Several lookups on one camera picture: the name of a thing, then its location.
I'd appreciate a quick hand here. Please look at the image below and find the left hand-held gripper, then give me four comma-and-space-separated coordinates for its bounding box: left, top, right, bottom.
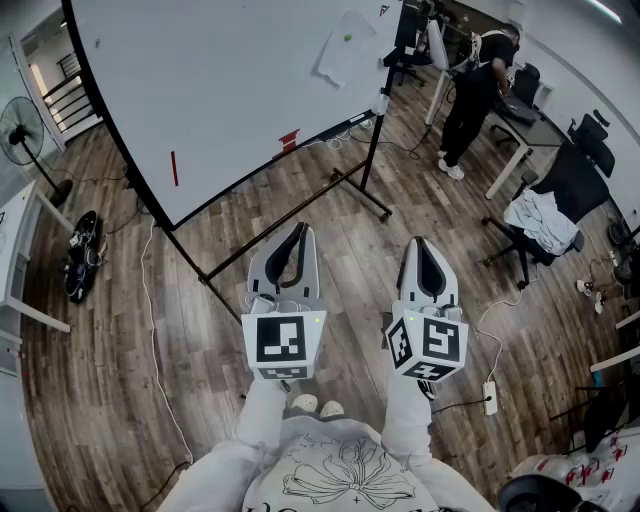
241, 222, 328, 392

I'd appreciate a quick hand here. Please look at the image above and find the black standing fan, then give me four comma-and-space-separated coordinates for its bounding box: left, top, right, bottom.
0, 95, 74, 209

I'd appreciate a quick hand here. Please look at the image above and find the person's left white shoe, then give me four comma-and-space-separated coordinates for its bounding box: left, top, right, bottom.
291, 393, 322, 415

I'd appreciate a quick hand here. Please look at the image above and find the white paper sheet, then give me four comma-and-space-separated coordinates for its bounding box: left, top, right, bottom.
312, 8, 379, 90

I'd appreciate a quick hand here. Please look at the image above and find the white side table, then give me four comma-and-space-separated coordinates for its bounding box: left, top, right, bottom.
0, 179, 77, 382

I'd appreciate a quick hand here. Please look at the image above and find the black high-back office chair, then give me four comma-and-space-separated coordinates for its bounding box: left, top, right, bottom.
566, 108, 617, 179

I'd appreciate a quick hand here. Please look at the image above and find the black bag with cables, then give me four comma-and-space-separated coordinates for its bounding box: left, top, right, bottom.
62, 209, 105, 305

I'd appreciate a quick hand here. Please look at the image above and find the pale blue crumpled cloth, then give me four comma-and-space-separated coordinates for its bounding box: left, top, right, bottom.
503, 188, 582, 258

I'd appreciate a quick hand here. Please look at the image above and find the white-legged dark-top desk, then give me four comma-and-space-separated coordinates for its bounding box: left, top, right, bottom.
423, 63, 567, 201

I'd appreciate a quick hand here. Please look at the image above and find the pack of clear bottles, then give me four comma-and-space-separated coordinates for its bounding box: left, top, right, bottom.
509, 428, 640, 504

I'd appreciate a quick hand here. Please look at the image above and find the black low-back office chair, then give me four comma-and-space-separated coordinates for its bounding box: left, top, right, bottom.
511, 62, 542, 109

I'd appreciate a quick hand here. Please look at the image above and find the black office chair with cloth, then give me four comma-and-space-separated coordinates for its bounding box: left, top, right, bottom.
481, 141, 612, 292

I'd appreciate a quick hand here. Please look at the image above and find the white power strip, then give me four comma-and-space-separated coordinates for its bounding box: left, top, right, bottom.
481, 380, 499, 417

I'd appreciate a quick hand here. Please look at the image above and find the black stair railing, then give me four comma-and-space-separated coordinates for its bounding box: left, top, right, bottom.
41, 51, 102, 134

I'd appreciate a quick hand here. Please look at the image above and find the person's left forearm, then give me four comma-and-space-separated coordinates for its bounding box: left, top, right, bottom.
233, 375, 292, 454

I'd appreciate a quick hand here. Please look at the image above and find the long white floor cable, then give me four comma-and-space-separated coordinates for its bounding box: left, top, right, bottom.
138, 218, 196, 467

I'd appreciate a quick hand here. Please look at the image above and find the black swivel chair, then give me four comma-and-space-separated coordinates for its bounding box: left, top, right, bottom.
393, 0, 429, 89

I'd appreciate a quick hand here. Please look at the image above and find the white power strip cable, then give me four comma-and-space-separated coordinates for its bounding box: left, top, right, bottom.
473, 288, 524, 386

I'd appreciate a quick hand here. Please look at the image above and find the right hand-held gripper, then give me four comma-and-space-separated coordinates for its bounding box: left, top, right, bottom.
383, 235, 470, 402

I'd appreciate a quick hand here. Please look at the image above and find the large white whiteboard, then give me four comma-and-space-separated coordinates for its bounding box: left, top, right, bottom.
62, 0, 406, 232

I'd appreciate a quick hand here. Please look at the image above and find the pair of white shoes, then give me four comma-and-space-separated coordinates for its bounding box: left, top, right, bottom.
575, 278, 607, 316

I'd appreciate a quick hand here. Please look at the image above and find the person's white printed sweatshirt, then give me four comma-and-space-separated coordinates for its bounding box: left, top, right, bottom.
158, 415, 497, 512

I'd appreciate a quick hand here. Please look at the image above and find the person's right forearm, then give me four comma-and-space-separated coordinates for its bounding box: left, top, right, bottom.
380, 370, 434, 457

